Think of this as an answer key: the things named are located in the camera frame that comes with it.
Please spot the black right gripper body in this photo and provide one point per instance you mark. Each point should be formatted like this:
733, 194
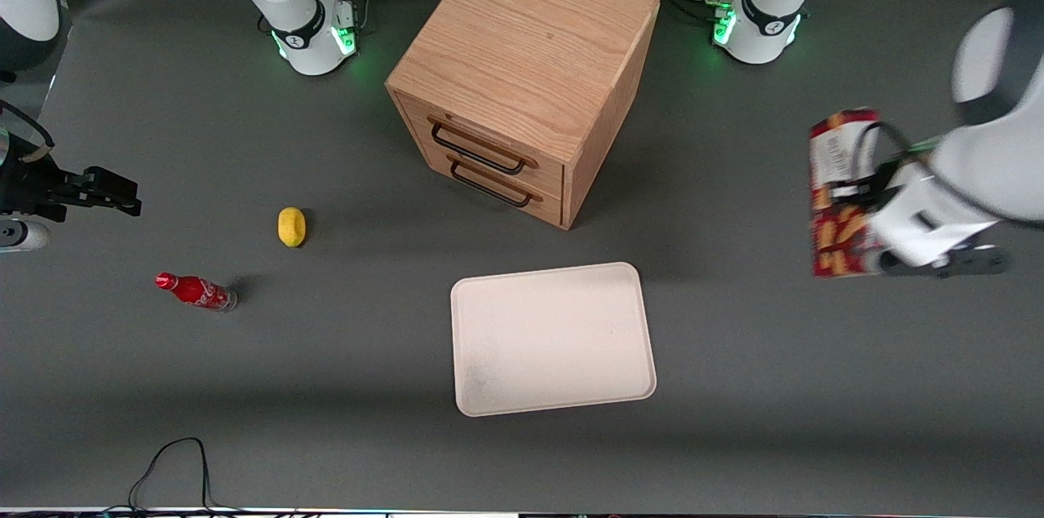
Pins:
31, 185

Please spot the red cookie box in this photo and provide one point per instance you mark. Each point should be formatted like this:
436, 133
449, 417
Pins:
840, 245

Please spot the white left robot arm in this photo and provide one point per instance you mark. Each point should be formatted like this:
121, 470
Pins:
1003, 159

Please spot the beige plastic tray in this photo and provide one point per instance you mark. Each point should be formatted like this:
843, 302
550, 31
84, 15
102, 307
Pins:
555, 338

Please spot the red cola bottle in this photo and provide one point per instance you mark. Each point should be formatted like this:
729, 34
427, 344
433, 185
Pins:
196, 290

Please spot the yellow lemon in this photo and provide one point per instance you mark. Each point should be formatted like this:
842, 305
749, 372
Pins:
291, 227

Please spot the wooden drawer front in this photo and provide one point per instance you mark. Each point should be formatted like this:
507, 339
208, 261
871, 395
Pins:
428, 156
416, 115

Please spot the wooden drawer cabinet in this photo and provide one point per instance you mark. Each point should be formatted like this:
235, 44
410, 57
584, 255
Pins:
530, 45

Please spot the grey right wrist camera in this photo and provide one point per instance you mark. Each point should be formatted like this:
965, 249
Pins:
20, 236

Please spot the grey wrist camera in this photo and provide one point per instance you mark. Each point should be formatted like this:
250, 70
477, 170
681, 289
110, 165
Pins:
20, 236
922, 216

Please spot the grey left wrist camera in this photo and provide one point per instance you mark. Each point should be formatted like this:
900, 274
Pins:
922, 216

